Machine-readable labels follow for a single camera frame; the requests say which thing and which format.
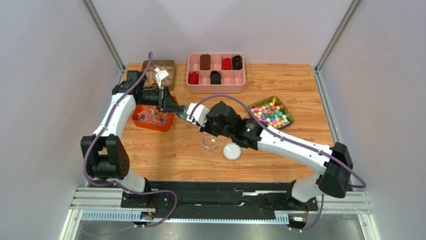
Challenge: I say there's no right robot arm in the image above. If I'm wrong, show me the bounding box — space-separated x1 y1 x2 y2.
187 101 353 203

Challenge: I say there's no silver metal scoop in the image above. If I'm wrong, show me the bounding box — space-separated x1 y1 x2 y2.
176 105 197 125

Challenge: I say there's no black candy compartment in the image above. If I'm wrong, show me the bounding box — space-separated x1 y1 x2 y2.
231 55 244 70
210 70 222 85

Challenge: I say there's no right aluminium frame post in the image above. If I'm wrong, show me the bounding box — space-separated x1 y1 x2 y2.
314 0 363 73

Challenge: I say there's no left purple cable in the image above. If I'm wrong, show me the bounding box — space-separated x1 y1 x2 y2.
82 50 179 229

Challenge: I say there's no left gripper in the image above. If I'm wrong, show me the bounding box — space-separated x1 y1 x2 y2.
137 85 184 114

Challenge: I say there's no green tin of star candies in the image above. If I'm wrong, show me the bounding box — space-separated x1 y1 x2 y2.
248 95 294 130

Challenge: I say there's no pink divided organizer box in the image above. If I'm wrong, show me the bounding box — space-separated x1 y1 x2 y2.
185 52 246 94

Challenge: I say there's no orange tray of lollipops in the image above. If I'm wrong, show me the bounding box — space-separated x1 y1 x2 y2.
131 104 176 132

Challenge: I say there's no black candy lower compartment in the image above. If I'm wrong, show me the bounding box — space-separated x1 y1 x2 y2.
210 70 222 85

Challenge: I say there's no black candy upper compartment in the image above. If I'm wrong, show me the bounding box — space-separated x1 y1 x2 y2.
231 55 244 70

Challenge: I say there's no left aluminium frame post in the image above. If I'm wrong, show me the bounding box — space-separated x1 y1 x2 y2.
81 0 126 74

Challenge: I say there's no red candy lower compartment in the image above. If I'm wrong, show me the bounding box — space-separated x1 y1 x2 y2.
187 71 200 85

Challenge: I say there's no aluminium frame post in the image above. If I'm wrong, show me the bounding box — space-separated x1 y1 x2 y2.
81 0 126 74
314 0 363 73

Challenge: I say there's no bronze tin of gummy candies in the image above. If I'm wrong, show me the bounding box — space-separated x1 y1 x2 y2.
143 59 177 91

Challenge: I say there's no white jar lid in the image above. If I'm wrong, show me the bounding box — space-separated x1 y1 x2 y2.
222 142 242 161

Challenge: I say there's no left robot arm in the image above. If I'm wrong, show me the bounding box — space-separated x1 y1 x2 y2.
80 70 184 194

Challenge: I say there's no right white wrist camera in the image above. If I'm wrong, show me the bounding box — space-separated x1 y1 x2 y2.
186 103 210 127

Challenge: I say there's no clear glass jar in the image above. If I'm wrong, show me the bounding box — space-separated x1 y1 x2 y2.
200 132 219 152

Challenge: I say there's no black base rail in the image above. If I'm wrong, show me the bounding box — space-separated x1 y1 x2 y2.
118 181 319 220

